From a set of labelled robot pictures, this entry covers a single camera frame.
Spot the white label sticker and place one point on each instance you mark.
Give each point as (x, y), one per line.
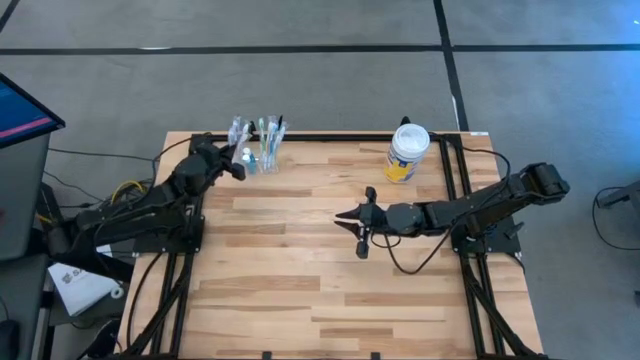
(480, 133)

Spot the black stand leg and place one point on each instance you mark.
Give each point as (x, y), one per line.
(107, 270)

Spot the grey stand base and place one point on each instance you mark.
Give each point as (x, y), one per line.
(620, 196)

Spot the monitor with blue screen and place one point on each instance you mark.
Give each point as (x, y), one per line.
(20, 112)

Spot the yellow disinfecting wipes canister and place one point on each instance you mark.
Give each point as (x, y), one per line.
(411, 140)

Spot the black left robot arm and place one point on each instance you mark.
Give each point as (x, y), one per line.
(150, 200)

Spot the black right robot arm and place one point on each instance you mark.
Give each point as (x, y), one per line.
(475, 205)

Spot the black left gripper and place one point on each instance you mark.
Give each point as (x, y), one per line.
(220, 157)

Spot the blue toothbrush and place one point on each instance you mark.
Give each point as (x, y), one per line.
(274, 145)
(234, 129)

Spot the clear plastic cup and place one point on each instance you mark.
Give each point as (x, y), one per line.
(270, 165)

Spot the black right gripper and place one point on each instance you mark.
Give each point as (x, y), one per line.
(372, 220)

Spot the black floor object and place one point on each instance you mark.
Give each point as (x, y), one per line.
(100, 342)

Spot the white tape roll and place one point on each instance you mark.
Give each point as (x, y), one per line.
(117, 291)

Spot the white printed paper sheet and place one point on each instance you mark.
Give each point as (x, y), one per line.
(80, 295)

